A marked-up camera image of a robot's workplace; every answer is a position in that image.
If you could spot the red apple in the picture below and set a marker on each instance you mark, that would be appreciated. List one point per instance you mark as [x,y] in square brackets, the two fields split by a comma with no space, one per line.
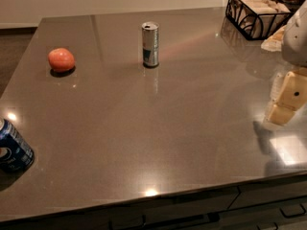
[61,60]

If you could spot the blue Pepsi can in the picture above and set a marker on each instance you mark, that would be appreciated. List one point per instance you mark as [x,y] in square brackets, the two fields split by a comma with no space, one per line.
[16,155]

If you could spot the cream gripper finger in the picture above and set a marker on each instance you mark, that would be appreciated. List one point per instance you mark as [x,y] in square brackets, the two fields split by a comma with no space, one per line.
[288,95]

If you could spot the silver slim drink can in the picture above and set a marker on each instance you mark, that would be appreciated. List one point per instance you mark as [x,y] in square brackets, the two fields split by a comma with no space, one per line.
[150,43]

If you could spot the white napkins in basket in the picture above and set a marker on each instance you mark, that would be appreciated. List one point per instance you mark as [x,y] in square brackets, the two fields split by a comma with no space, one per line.
[260,11]

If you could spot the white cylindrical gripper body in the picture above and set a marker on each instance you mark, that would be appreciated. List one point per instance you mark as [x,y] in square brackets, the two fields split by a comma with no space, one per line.
[296,40]

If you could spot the dark cabinet drawers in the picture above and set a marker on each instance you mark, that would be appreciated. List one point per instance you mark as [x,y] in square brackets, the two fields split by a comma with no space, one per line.
[256,205]

